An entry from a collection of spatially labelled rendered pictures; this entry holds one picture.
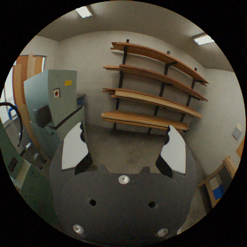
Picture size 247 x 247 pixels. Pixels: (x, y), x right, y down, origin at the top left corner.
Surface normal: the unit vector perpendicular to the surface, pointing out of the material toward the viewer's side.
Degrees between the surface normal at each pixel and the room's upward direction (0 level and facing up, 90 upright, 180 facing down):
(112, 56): 90
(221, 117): 90
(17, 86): 87
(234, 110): 90
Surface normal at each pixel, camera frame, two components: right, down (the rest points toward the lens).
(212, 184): -0.99, -0.16
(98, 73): -0.04, 0.50
